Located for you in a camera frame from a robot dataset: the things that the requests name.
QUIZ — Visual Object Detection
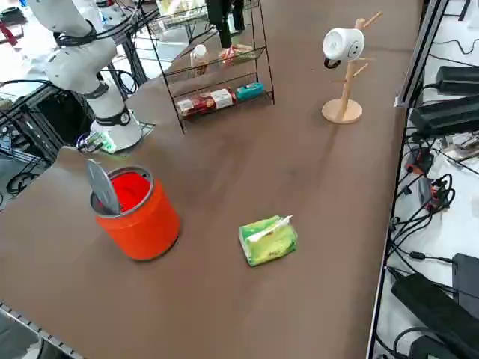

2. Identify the black equipment cart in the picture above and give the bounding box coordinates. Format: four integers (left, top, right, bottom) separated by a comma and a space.
0, 80, 94, 165

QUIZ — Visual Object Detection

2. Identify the long black power brick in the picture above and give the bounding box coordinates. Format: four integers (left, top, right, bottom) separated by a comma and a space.
391, 271, 479, 355

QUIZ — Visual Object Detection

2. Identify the teal snack pack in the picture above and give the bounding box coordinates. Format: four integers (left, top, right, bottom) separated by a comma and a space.
235, 82, 266, 102

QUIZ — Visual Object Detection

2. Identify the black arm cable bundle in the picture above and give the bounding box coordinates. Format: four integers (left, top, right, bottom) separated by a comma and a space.
54, 0, 162, 49

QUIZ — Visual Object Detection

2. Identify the orange juice bottle white cap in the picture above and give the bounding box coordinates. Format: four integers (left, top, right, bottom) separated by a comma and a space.
189, 43, 209, 78

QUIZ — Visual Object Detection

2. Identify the aluminium frame post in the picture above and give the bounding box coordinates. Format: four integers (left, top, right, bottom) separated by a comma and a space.
394, 0, 450, 108

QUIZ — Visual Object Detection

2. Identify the black cable with ferrite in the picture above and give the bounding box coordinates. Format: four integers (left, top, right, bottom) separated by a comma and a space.
387, 249, 456, 265

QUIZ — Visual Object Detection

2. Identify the grey round bin lid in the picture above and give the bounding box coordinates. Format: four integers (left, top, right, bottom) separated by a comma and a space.
85, 159, 123, 217

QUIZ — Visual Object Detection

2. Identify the green tissue pack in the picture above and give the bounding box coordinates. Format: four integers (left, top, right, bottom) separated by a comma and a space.
238, 215, 299, 268

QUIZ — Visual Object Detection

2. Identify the wrapped sandwich packet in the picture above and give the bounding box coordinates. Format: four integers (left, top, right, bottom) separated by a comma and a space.
219, 43, 255, 67

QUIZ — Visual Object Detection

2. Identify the orange round bin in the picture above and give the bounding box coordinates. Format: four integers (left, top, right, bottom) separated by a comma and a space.
89, 165, 181, 262

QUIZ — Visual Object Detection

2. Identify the yellow snack packet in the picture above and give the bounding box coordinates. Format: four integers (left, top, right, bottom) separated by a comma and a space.
156, 0, 209, 18

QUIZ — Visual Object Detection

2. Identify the red black plug adapter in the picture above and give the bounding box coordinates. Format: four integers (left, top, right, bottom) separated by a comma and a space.
426, 178, 457, 215
406, 147, 435, 175

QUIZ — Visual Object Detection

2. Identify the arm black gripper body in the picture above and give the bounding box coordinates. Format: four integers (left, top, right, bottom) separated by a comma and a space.
207, 0, 246, 24

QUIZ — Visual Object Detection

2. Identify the white mug with face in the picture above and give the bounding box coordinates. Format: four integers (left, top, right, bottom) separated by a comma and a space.
322, 27, 366, 70

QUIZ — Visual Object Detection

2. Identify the black flat box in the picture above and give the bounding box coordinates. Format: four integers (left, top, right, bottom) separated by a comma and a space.
451, 252, 479, 311

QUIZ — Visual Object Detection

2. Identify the wooden mug tree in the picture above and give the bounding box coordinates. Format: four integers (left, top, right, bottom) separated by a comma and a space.
321, 10, 383, 124

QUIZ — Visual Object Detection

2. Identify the black wire shelf rack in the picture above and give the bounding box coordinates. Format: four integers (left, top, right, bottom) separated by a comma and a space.
144, 0, 276, 135

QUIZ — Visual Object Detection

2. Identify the red biscuit pack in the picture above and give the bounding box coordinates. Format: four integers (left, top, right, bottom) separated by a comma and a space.
175, 93, 216, 120

